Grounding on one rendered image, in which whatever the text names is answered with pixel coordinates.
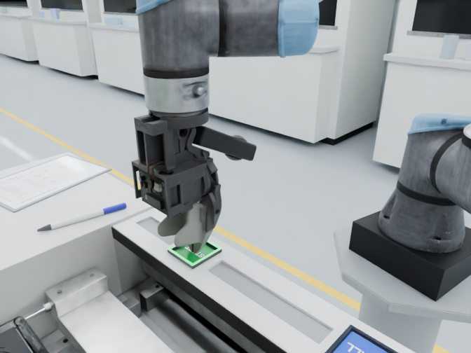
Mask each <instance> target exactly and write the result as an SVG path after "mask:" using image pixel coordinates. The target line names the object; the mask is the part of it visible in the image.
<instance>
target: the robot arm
mask: <svg viewBox="0 0 471 353"><path fill-rule="evenodd" d="M321 1H322V0H136V3H137V9H136V11H135V12H136V15H137V17H138V25H139V39H140V47H141V54H142V67H143V81H144V96H145V104H146V107H147V109H148V112H149V114H147V115H144V116H138V117H135V118H134V122H135V134H136V141H137V153H138V159H137V160H133V161H131V163H132V175H133V181H134V187H135V198H136V199H138V198H142V201H143V202H145V203H147V204H148V205H150V206H152V207H153V208H155V209H157V210H158V211H160V212H162V213H164V214H165V215H167V216H166V217H165V218H164V219H163V220H162V221H161V222H160V223H159V224H158V234H159V235H160V236H161V237H167V236H171V235H175V239H174V244H175V246H176V247H183V246H186V245H188V246H189V249H190V250H191V251H192V252H193V253H195V254H196V253H198V252H199V251H200V250H201V249H202V248H203V247H204V246H205V244H206V242H207V241H208V239H209V238H210V236H211V234H212V231H213V229H214V228H215V226H216V224H217V221H218V219H219V216H220V214H221V184H219V177H218V174H217V171H218V169H217V167H216V165H215V164H214V162H213V158H211V157H210V152H209V151H206V150H204V149H202V148H198V147H197V146H193V145H192V144H195V145H198V146H202V147H205V148H208V149H212V150H214V151H218V152H221V153H225V156H226V157H227V158H228V159H230V160H234V161H239V160H242V159H244V160H248V161H253V159H254V155H255V153H256V149H257V146H256V145H254V144H251V143H249V142H247V140H246V139H245V138H244V137H241V136H240V135H233V136H230V135H228V134H224V133H223V132H219V131H217V130H213V129H211V128H209V127H205V126H203V125H204V124H206V123H207V122H208V120H209V111H208V106H209V105H210V81H209V72H210V68H209V65H210V62H209V58H210V57H280V58H285V57H286V56H295V55H305V54H306V53H308V52H309V51H310V50H311V48H312V47H313V45H314V43H315V40H316V37H317V34H318V26H319V5H318V3H320V2H321ZM407 136H408V138H407V144H406V147H405V150H404V155H403V159H402V164H401V167H400V173H399V176H398V180H397V185H396V188H395V190H394V191H393V193H392V195H391V196H390V197H389V199H388V201H387V202H386V203H385V205H384V206H383V208H382V210H381V212H380V215H379V218H378V226H379V228H380V229H381V231H382V232H383V233H384V234H385V235H386V236H388V237H389V238H390V239H392V240H394V241H395V242H397V243H399V244H402V245H404V246H406V247H409V248H412V249H415V250H419V251H424V252H430V253H437V254H444V253H450V252H453V251H457V250H458V249H460V248H461V246H462V244H463V240H464V237H465V219H464V210H465V211H466V212H468V213H469V214H471V116H462V115H455V114H445V113H423V114H420V115H417V116H416V117H415V118H414V119H413V120H412V123H411V127H410V131H409V132H408V133H407ZM137 171H139V181H140V189H138V185H137V173H136V172H137ZM199 201H200V202H199Z"/></svg>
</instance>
